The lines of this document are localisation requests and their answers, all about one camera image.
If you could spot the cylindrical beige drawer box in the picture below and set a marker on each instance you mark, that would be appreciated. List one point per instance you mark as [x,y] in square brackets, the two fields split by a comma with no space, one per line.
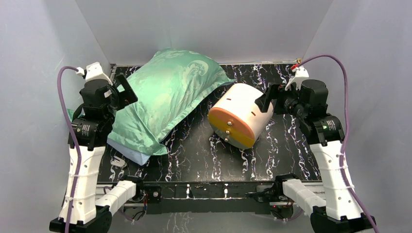
[237,119]

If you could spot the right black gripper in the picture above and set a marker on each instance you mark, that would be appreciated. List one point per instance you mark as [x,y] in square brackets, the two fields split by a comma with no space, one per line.
[276,91]

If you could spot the green patterned satin pillowcase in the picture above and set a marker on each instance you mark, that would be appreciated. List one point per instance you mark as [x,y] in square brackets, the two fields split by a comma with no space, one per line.
[169,87]

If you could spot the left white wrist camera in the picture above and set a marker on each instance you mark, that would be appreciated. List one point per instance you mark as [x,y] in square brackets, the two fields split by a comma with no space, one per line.
[93,71]

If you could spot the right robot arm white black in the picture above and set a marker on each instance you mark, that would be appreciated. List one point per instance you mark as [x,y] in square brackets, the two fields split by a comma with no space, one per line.
[339,211]

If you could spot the light blue pillowcase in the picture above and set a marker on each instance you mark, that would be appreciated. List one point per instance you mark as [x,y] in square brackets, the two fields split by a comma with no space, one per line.
[135,156]

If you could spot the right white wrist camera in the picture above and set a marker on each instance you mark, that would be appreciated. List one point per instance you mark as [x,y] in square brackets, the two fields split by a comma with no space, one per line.
[300,74]

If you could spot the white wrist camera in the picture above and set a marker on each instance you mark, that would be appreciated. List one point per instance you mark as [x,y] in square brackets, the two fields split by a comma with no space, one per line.
[93,71]
[300,74]

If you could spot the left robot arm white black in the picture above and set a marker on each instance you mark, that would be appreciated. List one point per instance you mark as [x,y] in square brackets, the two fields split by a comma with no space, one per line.
[90,125]

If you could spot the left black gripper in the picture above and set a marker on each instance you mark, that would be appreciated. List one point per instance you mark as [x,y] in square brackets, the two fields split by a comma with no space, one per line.
[116,96]

